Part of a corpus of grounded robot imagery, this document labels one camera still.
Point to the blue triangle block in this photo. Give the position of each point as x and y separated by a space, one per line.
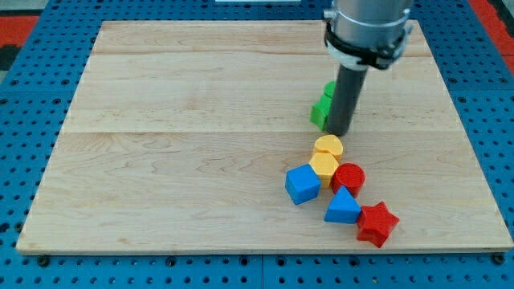
343 208

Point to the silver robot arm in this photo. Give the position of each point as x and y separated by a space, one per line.
367 33

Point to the red star block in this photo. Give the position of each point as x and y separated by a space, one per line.
375 224

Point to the red cylinder block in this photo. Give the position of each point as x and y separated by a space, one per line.
348 175

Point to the light wooden board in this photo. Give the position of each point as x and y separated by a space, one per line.
180 133

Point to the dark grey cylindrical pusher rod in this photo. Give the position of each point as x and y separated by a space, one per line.
348 87

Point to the yellow hexagon block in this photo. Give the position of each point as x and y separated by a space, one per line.
324 165

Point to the green square block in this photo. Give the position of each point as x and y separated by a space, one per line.
319 112

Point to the blue cube block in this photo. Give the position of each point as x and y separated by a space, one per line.
302 184

